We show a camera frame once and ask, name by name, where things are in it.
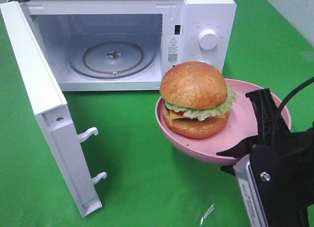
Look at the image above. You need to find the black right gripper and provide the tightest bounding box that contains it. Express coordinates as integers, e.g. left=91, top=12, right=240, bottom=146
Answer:
left=217, top=88, right=314, bottom=212

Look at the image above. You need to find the burger with lettuce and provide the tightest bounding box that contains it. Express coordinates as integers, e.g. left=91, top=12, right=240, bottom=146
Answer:
left=159, top=61, right=236, bottom=139

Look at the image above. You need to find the glass microwave turntable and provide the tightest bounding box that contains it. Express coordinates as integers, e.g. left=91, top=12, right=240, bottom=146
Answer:
left=68, top=33, right=161, bottom=80

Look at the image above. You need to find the white microwave oven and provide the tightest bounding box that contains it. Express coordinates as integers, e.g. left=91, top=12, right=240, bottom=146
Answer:
left=6, top=0, right=236, bottom=91

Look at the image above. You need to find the white microwave door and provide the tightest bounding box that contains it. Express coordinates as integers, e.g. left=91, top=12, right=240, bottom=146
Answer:
left=0, top=1, right=107, bottom=217

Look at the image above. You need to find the black camera cable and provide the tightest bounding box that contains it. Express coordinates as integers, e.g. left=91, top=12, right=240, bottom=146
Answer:
left=268, top=76, right=314, bottom=139

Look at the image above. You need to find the pink round plate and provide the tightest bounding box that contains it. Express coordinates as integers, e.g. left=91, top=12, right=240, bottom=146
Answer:
left=155, top=78, right=292, bottom=166

